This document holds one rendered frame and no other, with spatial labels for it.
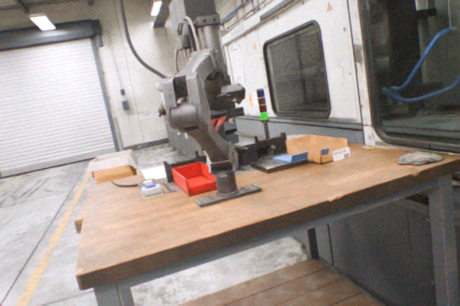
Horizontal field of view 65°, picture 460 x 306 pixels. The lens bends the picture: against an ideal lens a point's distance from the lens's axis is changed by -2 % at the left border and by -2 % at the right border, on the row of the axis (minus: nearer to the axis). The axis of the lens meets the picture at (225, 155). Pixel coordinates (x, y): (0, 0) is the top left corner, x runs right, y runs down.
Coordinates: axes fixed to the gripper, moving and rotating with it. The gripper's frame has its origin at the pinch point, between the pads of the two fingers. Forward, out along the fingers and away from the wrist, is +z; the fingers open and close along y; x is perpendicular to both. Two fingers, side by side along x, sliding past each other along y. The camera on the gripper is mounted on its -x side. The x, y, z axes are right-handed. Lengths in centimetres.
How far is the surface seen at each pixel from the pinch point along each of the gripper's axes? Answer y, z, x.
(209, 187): -11.0, 15.0, 5.1
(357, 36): 18, -17, -70
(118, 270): -43, 0, 39
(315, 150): -11.1, 10.8, -35.9
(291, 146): 4.4, 20.2, -36.3
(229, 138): 251, 202, -120
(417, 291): -51, 65, -71
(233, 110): 20.2, 8.1, -17.1
